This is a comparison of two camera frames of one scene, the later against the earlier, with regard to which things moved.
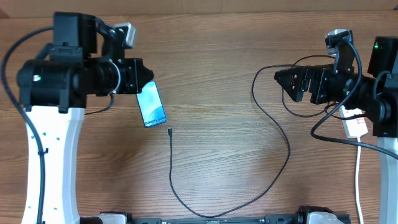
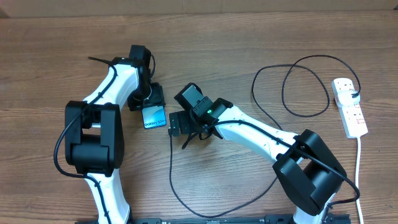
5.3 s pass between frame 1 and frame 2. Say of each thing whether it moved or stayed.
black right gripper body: moved
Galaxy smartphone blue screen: stayed
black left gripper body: moved
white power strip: stayed
